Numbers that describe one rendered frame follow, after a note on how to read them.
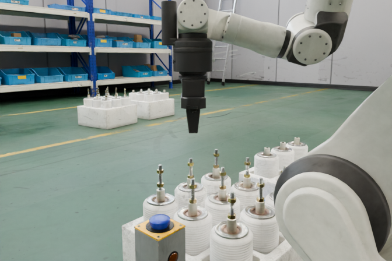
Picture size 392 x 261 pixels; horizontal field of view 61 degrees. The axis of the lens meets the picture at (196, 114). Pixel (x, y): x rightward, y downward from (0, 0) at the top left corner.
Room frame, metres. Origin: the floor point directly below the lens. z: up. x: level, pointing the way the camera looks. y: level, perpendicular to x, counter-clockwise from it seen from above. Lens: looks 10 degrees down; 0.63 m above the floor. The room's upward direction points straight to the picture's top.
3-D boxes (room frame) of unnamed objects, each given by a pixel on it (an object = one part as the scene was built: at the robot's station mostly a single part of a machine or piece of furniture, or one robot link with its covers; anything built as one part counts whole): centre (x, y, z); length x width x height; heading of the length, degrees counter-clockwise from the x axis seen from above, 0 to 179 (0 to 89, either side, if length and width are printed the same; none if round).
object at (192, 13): (0.76, 0.02, 0.70); 0.11 x 0.11 x 0.11; 1
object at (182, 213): (0.77, 0.01, 0.25); 0.08 x 0.08 x 0.01
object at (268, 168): (1.26, -0.28, 0.16); 0.10 x 0.10 x 0.18
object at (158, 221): (0.59, 0.07, 0.32); 0.04 x 0.04 x 0.02
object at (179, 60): (0.76, 0.01, 0.58); 0.13 x 0.10 x 0.12; 2
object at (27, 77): (4.73, 2.57, 0.36); 0.50 x 0.38 x 0.21; 51
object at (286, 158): (1.34, -0.36, 0.16); 0.10 x 0.10 x 0.18
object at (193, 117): (0.74, 0.01, 0.49); 0.03 x 0.02 x 0.06; 92
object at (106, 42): (5.79, 1.71, 0.90); 0.50 x 0.38 x 0.21; 49
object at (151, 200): (0.85, 0.09, 0.25); 0.08 x 0.08 x 0.01
